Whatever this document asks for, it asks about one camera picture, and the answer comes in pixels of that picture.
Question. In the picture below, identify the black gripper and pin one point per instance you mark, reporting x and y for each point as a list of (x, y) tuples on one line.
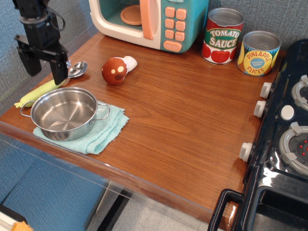
[(41, 42)]

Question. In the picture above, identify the spoon with yellow-green handle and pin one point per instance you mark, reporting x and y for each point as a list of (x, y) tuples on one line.
[(28, 100)]

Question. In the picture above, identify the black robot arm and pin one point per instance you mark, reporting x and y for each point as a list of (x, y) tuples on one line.
[(34, 6)]

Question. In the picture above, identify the light teal folded napkin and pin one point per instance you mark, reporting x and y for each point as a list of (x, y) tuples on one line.
[(94, 142)]

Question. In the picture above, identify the white stove knob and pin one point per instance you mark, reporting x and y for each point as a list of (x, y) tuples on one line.
[(259, 108), (265, 90), (245, 151)]

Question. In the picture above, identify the black toy stove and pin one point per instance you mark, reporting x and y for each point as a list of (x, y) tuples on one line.
[(275, 195)]

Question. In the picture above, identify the stainless steel pot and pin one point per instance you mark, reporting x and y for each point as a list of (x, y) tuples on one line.
[(67, 114)]

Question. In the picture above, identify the brown plush mushroom toy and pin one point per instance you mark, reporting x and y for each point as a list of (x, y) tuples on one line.
[(115, 69)]

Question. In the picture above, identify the orange microwave turntable plate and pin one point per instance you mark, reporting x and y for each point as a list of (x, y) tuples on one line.
[(131, 15)]

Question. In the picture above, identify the teal toy microwave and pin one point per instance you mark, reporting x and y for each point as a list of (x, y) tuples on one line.
[(167, 25)]

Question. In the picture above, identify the tomato sauce can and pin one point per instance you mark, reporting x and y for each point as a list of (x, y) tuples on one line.
[(222, 32)]

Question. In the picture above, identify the pineapple slices can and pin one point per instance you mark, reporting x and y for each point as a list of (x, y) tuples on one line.
[(258, 53)]

